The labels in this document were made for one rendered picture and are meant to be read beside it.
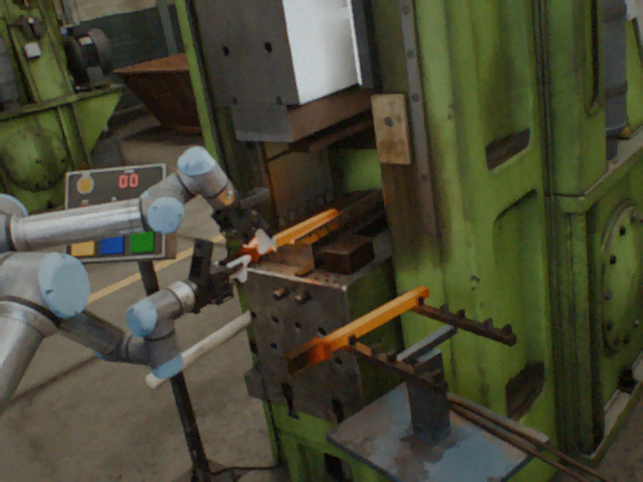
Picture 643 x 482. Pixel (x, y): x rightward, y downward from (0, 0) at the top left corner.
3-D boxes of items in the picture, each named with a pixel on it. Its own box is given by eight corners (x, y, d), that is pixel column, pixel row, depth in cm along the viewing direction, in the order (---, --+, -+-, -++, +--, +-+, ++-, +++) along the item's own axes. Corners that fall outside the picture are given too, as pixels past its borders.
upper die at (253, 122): (292, 142, 182) (285, 104, 178) (236, 141, 194) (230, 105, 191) (386, 102, 211) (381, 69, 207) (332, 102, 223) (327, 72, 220)
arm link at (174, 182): (136, 204, 163) (176, 177, 162) (140, 190, 173) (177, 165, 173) (157, 231, 166) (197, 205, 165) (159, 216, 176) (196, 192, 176)
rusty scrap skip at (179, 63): (220, 144, 801) (203, 67, 771) (127, 138, 929) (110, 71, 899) (296, 117, 879) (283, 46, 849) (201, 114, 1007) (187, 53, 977)
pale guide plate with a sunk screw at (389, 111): (409, 164, 177) (400, 96, 171) (379, 163, 182) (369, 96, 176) (413, 162, 178) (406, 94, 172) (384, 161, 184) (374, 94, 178)
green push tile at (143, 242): (152, 251, 210) (153, 225, 211) (129, 252, 213) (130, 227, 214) (155, 251, 212) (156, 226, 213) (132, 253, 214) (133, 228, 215)
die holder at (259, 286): (368, 434, 197) (343, 287, 181) (267, 400, 221) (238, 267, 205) (467, 339, 235) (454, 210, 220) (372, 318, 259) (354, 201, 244)
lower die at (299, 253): (315, 270, 194) (309, 241, 191) (261, 260, 207) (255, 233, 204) (400, 215, 223) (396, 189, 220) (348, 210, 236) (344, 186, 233)
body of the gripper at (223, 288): (216, 291, 183) (180, 311, 174) (210, 260, 180) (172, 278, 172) (237, 295, 178) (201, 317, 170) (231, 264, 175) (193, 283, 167)
